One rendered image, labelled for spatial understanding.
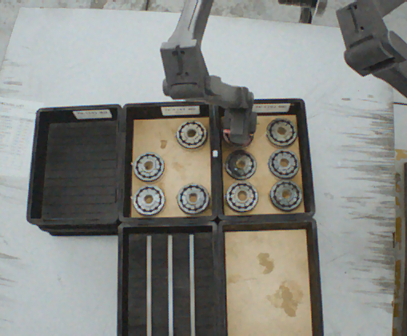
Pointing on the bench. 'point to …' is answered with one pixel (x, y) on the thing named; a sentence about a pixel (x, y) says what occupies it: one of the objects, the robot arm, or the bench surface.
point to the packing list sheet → (9, 137)
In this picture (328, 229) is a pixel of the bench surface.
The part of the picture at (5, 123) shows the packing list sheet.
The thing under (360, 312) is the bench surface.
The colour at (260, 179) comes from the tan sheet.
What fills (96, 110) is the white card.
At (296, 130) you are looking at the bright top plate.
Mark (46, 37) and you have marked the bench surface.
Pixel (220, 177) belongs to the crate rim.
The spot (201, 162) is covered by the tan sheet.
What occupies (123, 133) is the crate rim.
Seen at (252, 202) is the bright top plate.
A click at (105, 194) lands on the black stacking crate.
